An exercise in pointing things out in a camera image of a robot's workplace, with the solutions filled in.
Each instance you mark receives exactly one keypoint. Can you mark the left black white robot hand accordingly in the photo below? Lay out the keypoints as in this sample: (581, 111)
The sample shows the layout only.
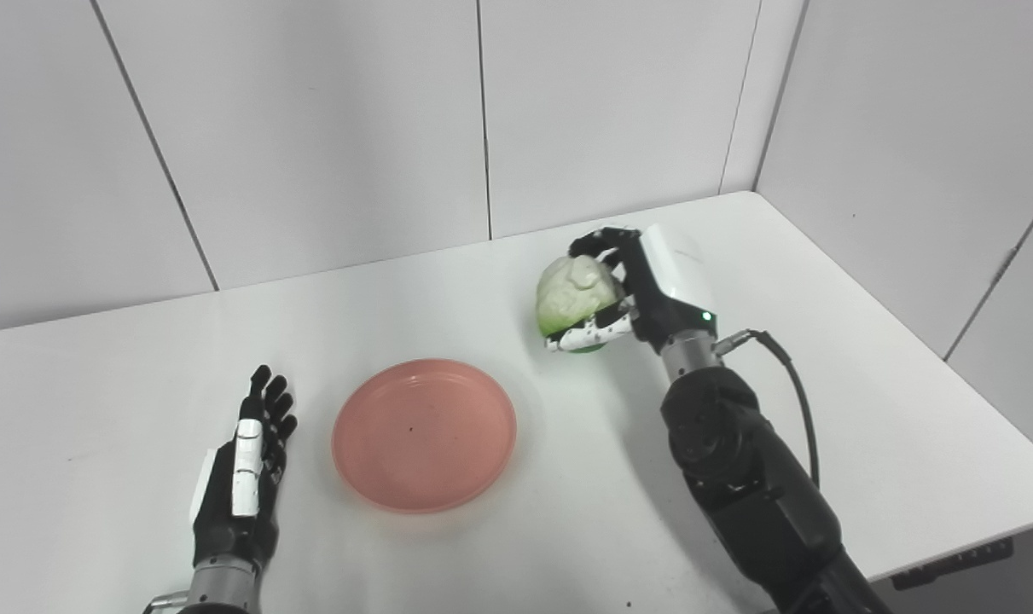
(217, 520)

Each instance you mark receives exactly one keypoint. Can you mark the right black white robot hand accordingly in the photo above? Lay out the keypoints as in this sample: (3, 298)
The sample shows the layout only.
(670, 290)

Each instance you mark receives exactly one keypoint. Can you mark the green white cabbage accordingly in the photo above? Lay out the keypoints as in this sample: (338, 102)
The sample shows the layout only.
(576, 294)

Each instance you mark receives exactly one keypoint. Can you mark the pink round plate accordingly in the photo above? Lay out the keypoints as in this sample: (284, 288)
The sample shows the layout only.
(422, 435)

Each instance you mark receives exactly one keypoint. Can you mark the black table frame bracket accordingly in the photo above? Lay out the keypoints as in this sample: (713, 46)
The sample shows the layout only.
(951, 564)

